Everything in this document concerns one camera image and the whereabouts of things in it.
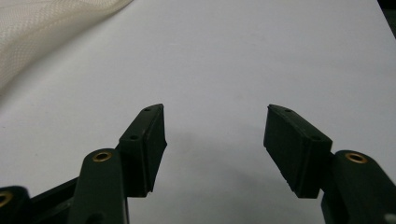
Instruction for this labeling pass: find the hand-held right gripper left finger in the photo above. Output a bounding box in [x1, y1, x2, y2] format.
[117, 103, 168, 199]

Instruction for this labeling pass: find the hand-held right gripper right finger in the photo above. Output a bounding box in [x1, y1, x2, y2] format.
[262, 104, 333, 200]

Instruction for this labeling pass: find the white mesh laundry bag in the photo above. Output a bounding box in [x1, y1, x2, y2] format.
[0, 0, 134, 97]

